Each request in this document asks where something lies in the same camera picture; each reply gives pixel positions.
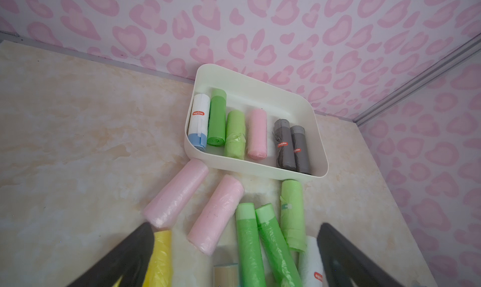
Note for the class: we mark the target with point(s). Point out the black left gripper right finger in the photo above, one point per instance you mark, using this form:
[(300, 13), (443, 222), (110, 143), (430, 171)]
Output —
[(345, 265)]

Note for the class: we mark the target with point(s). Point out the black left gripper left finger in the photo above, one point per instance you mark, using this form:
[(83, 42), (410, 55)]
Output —
[(103, 273)]

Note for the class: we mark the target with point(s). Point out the grey trash bag roll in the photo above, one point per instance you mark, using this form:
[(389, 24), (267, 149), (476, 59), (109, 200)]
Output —
[(284, 146), (301, 153)]

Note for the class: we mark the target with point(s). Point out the bright green roll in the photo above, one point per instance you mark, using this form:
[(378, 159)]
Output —
[(217, 118)]

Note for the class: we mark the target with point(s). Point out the pink roll with white label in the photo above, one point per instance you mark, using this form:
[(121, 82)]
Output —
[(257, 135)]

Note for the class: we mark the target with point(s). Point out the yellow trash bag roll inner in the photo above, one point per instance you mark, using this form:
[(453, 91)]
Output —
[(159, 260)]

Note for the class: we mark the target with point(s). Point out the white roll with blue end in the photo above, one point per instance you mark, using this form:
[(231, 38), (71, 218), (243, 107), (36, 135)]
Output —
[(310, 265)]

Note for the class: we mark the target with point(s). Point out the green trash bag roll right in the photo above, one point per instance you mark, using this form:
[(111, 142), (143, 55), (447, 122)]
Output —
[(278, 254)]

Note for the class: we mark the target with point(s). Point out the green trash bag roll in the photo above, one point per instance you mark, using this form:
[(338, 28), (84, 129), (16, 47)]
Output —
[(278, 254), (249, 247)]

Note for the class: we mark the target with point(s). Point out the pink trash bag roll left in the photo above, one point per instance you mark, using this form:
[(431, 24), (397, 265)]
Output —
[(163, 210)]

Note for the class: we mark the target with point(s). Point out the pink trash bag roll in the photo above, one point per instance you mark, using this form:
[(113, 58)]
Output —
[(212, 221), (163, 210)]

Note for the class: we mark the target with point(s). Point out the light green roll near box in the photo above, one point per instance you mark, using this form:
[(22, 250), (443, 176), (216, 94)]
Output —
[(292, 215)]

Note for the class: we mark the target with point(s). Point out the pink trash bag roll right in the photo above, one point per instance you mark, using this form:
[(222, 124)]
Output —
[(212, 221)]

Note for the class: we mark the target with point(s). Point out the green trash bag roll left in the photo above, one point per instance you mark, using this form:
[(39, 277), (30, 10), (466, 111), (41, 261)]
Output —
[(249, 247)]

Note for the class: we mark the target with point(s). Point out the blue trash bag roll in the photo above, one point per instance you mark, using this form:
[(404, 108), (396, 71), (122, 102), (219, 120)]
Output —
[(226, 275)]

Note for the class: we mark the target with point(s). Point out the white plastic storage box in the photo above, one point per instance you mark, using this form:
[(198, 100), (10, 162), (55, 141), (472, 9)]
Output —
[(245, 93)]

